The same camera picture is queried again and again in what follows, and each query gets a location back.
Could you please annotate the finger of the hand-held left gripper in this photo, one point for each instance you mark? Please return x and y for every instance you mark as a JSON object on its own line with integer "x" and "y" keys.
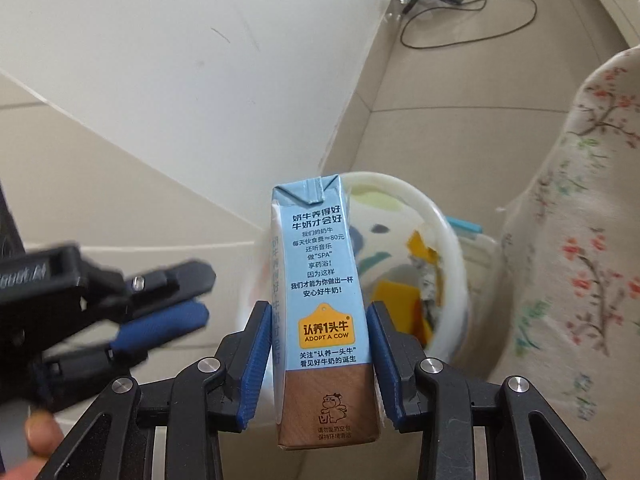
{"x": 185, "y": 280}
{"x": 165, "y": 325}

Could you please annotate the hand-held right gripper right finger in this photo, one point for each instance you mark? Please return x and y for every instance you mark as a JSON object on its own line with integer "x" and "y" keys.
{"x": 385, "y": 365}

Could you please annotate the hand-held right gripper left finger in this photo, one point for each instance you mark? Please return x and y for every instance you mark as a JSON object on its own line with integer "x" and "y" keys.
{"x": 255, "y": 360}

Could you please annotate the light blue milk carton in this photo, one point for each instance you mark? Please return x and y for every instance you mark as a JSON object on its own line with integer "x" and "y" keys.
{"x": 320, "y": 285}

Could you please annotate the white spotted waste bin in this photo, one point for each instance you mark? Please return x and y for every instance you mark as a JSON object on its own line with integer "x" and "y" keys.
{"x": 452, "y": 280}

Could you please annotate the person's left hand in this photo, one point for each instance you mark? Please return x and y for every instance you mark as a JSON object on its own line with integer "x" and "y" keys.
{"x": 42, "y": 430}

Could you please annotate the yellow snack wrapper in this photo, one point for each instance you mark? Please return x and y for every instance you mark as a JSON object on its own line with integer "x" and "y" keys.
{"x": 397, "y": 305}
{"x": 422, "y": 250}

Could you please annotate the white wardrobe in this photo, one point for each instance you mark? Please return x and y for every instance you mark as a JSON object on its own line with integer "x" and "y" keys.
{"x": 100, "y": 185}

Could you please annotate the floral cloth covered table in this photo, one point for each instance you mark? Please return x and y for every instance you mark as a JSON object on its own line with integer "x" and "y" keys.
{"x": 575, "y": 260}

